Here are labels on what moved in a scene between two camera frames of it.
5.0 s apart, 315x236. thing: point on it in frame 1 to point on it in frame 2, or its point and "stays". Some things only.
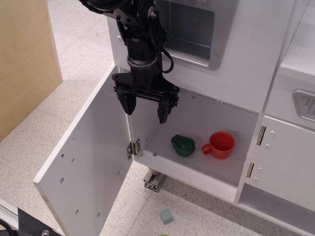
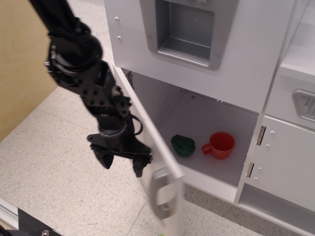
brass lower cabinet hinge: [250, 169] stays
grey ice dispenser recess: [199, 31] stays
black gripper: [146, 80] to [117, 131]
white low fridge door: [81, 179] to [160, 157]
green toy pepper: [184, 146] stays
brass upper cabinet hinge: [261, 135] stays
